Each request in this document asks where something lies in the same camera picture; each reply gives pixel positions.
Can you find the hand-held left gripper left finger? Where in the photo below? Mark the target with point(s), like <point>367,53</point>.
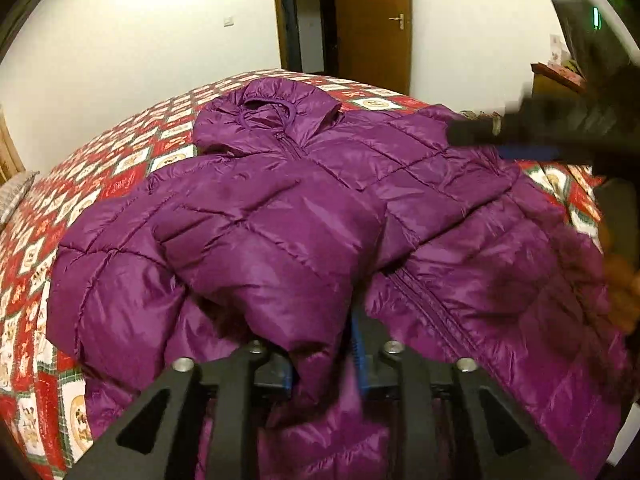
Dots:
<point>286,376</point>

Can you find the white wall switch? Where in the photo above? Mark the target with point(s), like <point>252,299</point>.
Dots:
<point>228,21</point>

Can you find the purple puffer jacket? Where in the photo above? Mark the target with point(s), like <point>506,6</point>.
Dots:
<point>300,210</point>

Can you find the wooden dresser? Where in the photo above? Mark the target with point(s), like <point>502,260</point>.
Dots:
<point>550,89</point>

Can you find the cream headboard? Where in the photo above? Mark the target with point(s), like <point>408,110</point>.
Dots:
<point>7,145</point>

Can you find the red printed patchwork quilt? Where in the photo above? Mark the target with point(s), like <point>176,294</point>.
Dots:
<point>100,160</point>

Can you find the grey patterned pillow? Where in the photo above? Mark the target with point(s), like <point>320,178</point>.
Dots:
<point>15,192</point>

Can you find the wooden door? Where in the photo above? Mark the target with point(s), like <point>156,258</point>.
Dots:
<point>370,35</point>

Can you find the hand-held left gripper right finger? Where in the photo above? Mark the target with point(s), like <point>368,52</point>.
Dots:
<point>358,355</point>

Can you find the white gift bag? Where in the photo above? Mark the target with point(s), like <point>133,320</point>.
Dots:
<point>558,50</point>

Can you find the pink flat box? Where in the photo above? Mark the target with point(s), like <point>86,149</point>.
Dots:
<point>560,72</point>

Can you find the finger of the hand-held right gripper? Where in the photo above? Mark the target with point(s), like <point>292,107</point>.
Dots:
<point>475,132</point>

